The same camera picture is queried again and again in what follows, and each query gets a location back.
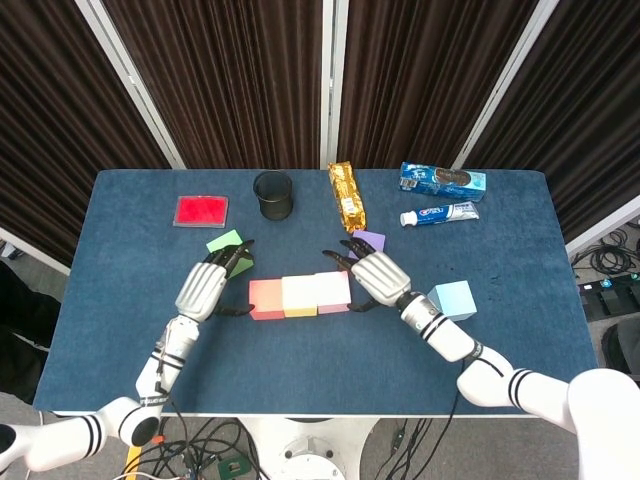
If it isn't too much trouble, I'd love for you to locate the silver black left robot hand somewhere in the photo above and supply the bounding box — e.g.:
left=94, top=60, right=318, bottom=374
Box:
left=173, top=239, right=256, bottom=322

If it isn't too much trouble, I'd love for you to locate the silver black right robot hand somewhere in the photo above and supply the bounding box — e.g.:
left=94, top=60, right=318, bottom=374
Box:
left=322, top=238, right=413, bottom=312

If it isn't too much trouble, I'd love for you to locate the purple foam cube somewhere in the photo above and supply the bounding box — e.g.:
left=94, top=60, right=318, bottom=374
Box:
left=348, top=229, right=388, bottom=261

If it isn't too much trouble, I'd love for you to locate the pink foam cube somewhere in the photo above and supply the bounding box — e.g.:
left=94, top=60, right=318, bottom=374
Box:
left=313, top=270, right=352, bottom=315

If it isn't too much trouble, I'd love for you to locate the green foam cube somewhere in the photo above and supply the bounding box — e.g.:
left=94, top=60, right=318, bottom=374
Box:
left=205, top=229, right=255, bottom=279

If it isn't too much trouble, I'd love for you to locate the red foam cube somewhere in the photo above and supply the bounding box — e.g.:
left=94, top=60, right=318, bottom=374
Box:
left=248, top=278, right=286, bottom=322

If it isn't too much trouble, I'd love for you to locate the yellow foam cube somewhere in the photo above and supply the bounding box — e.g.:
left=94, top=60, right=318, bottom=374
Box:
left=281, top=274, right=319, bottom=319

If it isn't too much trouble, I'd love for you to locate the light blue foam cube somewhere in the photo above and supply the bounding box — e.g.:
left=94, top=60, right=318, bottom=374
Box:
left=427, top=279, right=477, bottom=322

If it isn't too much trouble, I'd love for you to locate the red ink pad case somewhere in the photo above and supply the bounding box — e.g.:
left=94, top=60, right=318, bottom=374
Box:
left=172, top=195, right=230, bottom=230

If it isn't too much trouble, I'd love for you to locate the gold foil snack packet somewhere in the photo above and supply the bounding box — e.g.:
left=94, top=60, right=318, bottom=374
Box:
left=327, top=161, right=369, bottom=234

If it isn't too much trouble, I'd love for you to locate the white blue toothpaste tube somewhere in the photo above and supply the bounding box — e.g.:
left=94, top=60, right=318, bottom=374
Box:
left=399, top=201, right=480, bottom=227

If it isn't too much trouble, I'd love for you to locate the blue cookie box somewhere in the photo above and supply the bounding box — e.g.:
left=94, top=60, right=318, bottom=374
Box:
left=398, top=160, right=488, bottom=204

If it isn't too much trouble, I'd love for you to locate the blue table cloth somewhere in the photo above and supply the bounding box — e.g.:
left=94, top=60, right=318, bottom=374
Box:
left=32, top=168, right=605, bottom=416

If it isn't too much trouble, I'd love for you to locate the black mesh pen holder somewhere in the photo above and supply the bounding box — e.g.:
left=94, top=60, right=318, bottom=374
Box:
left=252, top=170, right=294, bottom=222

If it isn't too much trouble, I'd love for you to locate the person in black clothes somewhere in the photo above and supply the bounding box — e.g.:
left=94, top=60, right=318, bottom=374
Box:
left=0, top=259, right=64, bottom=406

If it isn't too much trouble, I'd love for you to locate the green circuit board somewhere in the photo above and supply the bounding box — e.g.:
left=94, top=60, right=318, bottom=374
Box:
left=218, top=455, right=250, bottom=480

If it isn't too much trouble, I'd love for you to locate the dark pleated partition panel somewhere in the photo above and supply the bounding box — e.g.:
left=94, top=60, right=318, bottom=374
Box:
left=333, top=0, right=556, bottom=171
left=0, top=0, right=186, bottom=276
left=74, top=0, right=335, bottom=171
left=452, top=0, right=640, bottom=256

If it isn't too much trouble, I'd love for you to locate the black floor cable tangle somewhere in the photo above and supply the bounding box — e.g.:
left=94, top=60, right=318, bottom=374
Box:
left=122, top=417, right=264, bottom=480
left=569, top=229, right=640, bottom=281
left=372, top=417, right=441, bottom=480

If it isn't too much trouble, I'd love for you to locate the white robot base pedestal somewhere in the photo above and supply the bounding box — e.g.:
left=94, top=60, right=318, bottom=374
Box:
left=239, top=415, right=376, bottom=480

